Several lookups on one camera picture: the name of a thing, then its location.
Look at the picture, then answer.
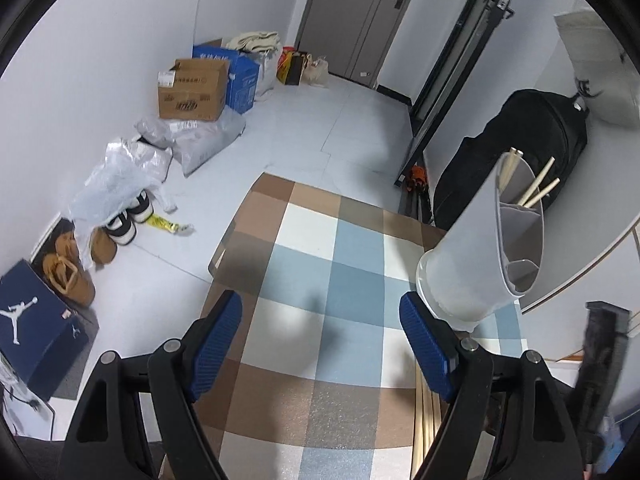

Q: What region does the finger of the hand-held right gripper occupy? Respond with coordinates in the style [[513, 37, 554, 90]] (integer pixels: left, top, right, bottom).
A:
[[574, 301, 632, 466]]

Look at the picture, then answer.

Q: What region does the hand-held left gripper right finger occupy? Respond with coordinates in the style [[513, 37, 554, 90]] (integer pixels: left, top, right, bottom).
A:
[[398, 291, 586, 480]]

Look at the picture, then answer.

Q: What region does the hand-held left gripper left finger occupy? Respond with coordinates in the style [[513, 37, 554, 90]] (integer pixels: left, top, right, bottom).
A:
[[62, 290, 244, 480]]

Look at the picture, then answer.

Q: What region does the bundle of wooden chopsticks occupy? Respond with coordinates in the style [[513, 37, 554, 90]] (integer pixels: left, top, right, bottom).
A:
[[413, 360, 446, 480]]

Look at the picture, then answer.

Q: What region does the white plastic utensil holder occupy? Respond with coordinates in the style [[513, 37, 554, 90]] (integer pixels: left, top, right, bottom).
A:
[[416, 149, 546, 333]]

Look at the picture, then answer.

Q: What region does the light wooden chopstick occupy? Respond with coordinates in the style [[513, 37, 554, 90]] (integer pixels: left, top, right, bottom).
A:
[[499, 147, 516, 191], [502, 149, 524, 192], [524, 178, 561, 209], [517, 157, 557, 207]]

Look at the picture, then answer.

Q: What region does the checkered brown blue mat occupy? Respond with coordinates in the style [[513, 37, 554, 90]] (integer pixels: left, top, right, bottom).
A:
[[207, 172, 531, 480]]

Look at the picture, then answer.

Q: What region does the yellow wrapper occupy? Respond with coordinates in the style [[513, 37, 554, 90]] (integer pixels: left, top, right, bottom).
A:
[[148, 212, 195, 237]]

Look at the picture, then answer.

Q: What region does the brown boot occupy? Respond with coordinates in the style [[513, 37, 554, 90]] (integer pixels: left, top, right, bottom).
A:
[[89, 226, 118, 266]]

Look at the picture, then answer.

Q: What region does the white black sneaker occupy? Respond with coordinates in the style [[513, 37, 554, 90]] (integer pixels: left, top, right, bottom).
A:
[[105, 210, 137, 247], [127, 191, 152, 223]]

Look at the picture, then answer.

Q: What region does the black backpack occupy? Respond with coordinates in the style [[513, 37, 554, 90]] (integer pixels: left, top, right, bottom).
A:
[[431, 88, 588, 233]]

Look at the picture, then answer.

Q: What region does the orange black tool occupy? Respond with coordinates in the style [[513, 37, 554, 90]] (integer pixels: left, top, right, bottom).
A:
[[406, 164, 429, 195]]

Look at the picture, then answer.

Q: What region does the blue shoebox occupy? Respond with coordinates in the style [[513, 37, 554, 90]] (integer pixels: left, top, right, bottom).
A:
[[0, 258, 100, 403]]

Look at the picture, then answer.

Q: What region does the crumpled clear plastic bag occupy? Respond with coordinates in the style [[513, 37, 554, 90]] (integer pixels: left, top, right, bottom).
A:
[[69, 160, 178, 226]]

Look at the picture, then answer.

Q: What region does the grey plastic mailer bag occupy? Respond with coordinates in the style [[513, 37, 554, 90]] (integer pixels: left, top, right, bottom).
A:
[[135, 109, 247, 178]]

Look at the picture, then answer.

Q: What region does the white plastic mailer bag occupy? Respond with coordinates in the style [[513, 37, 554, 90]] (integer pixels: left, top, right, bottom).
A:
[[104, 139, 173, 186]]

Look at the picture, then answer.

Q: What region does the brown cardboard box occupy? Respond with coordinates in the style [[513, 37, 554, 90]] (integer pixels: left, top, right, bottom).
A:
[[158, 58, 232, 122]]

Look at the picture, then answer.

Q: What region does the blue cardboard box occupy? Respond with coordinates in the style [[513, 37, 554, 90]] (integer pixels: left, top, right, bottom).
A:
[[192, 39, 262, 115]]

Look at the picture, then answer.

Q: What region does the black paper bag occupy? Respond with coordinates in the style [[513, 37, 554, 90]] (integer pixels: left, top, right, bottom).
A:
[[277, 51, 308, 87]]

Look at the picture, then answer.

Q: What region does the beige plastic bag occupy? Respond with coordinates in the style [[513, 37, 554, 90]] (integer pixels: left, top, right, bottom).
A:
[[302, 54, 331, 87]]

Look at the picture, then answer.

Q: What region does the beige canvas bag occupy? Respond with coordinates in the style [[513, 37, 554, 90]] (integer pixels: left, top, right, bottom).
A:
[[552, 7, 640, 128]]

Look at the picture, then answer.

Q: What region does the beige folded cloth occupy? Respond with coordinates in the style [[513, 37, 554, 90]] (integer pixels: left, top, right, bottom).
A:
[[226, 31, 281, 53]]

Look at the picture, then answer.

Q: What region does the grey door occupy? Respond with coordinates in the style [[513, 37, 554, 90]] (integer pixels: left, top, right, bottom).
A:
[[295, 0, 431, 92]]

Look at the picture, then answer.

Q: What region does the black cable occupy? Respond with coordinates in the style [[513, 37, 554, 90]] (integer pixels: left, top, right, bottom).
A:
[[7, 385, 56, 421]]

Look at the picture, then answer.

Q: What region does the black metal door frame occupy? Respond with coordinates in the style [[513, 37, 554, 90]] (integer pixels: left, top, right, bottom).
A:
[[395, 0, 521, 221]]

